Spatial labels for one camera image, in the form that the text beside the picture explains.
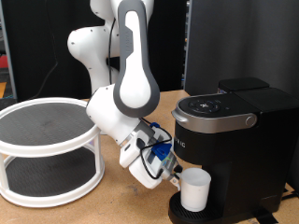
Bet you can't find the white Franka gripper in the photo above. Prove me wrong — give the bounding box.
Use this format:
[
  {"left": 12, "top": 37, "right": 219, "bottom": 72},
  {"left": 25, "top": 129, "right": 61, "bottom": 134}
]
[{"left": 128, "top": 128, "right": 184, "bottom": 191}]

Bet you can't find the white mug with green handle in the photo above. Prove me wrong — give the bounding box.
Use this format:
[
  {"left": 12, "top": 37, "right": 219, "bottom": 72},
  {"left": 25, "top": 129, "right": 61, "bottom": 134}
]
[{"left": 178, "top": 167, "right": 212, "bottom": 213}]

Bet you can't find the black Keurig coffee machine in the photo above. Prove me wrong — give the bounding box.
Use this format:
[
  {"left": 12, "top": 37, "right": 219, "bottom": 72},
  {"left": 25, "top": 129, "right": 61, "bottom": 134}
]
[{"left": 167, "top": 77, "right": 299, "bottom": 224}]

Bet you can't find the grey metal rack edge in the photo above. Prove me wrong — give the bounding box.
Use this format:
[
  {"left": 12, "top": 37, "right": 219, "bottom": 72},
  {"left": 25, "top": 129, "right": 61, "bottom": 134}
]
[{"left": 180, "top": 0, "right": 192, "bottom": 91}]

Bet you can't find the white two tier turntable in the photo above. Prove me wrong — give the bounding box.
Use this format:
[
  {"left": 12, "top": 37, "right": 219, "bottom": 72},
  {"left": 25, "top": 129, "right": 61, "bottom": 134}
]
[{"left": 0, "top": 97, "right": 106, "bottom": 209}]

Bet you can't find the black backdrop curtain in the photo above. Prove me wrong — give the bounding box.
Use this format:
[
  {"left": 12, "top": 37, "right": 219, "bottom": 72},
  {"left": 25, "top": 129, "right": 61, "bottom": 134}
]
[{"left": 0, "top": 0, "right": 188, "bottom": 104}]

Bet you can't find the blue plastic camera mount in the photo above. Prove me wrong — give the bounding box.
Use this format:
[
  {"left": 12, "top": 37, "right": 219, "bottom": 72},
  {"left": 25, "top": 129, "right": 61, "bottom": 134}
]
[{"left": 151, "top": 142, "right": 173, "bottom": 162}]

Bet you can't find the black strap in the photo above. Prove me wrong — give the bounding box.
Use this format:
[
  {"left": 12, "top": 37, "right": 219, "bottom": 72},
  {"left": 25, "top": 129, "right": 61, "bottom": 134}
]
[{"left": 250, "top": 208, "right": 279, "bottom": 224}]

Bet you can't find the black power cable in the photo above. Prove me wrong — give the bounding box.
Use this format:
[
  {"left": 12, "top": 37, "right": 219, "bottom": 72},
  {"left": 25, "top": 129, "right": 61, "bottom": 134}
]
[{"left": 279, "top": 186, "right": 299, "bottom": 201}]

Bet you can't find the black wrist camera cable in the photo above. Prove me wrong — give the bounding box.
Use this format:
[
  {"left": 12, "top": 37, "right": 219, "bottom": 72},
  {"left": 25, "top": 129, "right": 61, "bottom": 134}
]
[{"left": 107, "top": 17, "right": 174, "bottom": 181}]

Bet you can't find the thin black hanging cable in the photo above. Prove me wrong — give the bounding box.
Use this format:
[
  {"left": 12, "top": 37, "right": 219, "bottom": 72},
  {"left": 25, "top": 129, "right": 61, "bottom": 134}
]
[{"left": 29, "top": 0, "right": 60, "bottom": 101}]

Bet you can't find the grey metal post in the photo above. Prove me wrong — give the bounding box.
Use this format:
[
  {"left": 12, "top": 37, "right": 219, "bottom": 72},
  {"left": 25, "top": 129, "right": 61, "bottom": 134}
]
[{"left": 0, "top": 0, "right": 17, "bottom": 98}]

